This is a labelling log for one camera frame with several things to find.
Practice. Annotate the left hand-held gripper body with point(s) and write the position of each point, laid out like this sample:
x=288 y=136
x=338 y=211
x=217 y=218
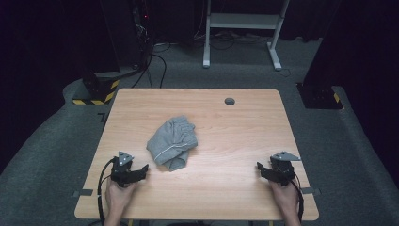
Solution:
x=123 y=171

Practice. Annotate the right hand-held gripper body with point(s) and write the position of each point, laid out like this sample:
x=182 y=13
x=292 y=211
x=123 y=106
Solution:
x=284 y=171

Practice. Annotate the grey shorts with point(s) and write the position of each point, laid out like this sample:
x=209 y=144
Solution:
x=172 y=144

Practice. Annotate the person's right hand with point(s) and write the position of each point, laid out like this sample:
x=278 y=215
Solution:
x=286 y=197

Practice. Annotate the person's left hand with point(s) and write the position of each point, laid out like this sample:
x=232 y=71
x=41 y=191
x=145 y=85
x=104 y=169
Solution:
x=118 y=197

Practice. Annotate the grey tape strip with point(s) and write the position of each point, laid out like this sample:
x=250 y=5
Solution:
x=83 y=192
x=310 y=190

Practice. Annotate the black yellow striped stand base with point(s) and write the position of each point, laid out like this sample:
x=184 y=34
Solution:
x=100 y=91

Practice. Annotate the black computer equipment rack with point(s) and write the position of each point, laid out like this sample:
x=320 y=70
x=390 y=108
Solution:
x=142 y=31

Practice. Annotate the white metal desk frame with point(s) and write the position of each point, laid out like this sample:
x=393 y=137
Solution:
x=244 y=21

